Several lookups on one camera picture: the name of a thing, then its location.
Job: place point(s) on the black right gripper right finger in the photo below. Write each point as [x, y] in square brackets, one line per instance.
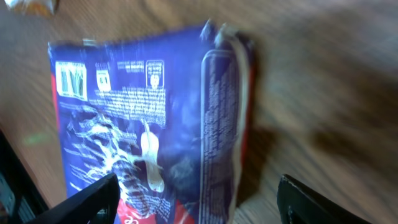
[298, 203]

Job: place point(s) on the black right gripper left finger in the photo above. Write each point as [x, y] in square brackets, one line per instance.
[97, 203]

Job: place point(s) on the purple snack packet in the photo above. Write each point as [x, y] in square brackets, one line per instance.
[167, 114]

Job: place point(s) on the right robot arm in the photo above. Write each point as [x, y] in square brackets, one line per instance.
[21, 202]

